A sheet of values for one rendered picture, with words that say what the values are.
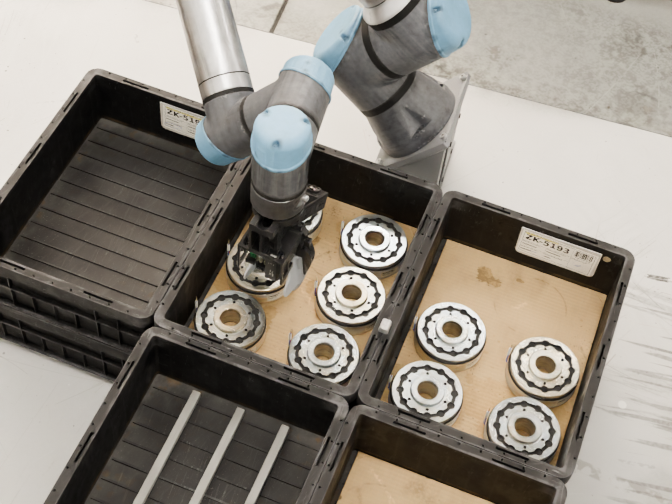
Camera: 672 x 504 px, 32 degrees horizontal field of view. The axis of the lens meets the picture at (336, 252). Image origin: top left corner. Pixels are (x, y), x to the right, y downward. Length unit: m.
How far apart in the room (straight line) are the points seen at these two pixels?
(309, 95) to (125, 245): 0.44
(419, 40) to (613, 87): 1.61
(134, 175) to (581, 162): 0.81
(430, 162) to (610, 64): 1.53
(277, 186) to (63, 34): 0.91
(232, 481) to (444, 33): 0.73
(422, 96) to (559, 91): 1.40
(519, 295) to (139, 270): 0.58
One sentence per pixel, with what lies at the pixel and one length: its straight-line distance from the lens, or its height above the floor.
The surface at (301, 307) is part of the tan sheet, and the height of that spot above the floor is 0.83.
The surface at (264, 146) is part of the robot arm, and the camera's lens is 1.47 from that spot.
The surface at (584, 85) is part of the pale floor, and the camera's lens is 3.35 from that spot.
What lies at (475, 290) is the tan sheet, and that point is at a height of 0.83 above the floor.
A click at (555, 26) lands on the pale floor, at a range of 3.50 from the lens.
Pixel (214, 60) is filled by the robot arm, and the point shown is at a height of 1.13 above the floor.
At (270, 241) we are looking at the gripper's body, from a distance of 1.63.
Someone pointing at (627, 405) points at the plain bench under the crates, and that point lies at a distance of 1.92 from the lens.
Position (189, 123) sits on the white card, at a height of 0.89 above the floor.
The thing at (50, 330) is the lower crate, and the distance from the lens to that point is 1.79.
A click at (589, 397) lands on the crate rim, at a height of 0.93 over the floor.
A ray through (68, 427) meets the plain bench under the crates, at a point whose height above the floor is 0.70.
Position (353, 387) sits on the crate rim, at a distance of 1.58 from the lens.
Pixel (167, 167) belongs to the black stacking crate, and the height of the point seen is 0.83.
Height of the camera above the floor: 2.30
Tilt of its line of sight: 54 degrees down
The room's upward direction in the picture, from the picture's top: 7 degrees clockwise
